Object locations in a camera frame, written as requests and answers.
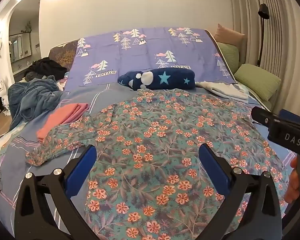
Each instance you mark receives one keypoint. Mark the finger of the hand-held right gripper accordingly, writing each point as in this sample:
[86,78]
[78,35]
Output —
[262,117]

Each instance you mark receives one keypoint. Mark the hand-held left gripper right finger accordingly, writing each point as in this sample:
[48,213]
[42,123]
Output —
[215,170]

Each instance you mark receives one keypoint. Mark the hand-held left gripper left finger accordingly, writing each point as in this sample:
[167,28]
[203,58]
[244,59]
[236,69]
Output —
[81,170]

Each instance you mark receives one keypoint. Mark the floral teal shirt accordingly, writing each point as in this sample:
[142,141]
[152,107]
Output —
[150,135]

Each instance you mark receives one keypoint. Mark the black clothes pile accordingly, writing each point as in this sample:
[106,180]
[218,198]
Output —
[47,67]

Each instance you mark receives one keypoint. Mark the person's right hand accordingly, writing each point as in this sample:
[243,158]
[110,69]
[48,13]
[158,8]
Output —
[292,180]

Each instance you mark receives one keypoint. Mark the large green pillow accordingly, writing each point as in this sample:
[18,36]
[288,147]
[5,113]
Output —
[258,81]

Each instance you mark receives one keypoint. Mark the folded white cloth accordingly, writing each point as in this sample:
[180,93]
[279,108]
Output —
[225,90]

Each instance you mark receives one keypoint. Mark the folded pink cloth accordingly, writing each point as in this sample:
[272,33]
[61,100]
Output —
[62,120]

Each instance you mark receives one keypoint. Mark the blue striped bedsheet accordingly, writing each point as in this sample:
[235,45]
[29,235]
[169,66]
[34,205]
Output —
[15,155]

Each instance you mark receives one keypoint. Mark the small green pillow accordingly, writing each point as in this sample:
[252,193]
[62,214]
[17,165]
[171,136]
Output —
[228,56]

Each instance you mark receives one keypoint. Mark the blue-grey fleece blanket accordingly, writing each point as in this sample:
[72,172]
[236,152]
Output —
[32,97]

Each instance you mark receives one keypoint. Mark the beige pillow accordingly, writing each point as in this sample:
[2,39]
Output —
[228,35]

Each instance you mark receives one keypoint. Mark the navy star fleece blanket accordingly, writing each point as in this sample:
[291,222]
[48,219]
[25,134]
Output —
[170,80]

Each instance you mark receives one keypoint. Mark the black floor lamp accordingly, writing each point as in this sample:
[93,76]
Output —
[263,12]

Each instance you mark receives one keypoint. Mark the white cat figurine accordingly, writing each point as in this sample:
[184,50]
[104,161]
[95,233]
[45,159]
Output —
[2,92]

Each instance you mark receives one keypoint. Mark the brown patterned pillow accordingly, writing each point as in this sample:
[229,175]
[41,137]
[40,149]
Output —
[63,55]

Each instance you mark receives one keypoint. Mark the purple tree print duvet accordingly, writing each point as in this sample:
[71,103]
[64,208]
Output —
[140,57]

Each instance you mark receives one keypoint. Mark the wall mirror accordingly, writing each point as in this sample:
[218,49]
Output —
[20,47]

